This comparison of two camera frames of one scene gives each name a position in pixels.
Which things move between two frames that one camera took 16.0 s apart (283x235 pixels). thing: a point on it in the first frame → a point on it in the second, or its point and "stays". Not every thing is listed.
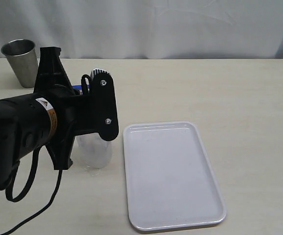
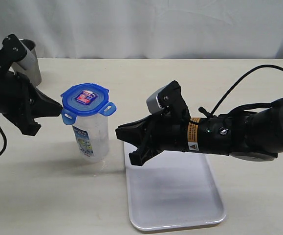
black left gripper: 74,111 → 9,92
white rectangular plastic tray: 171,182 stays
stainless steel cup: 21,55 stays
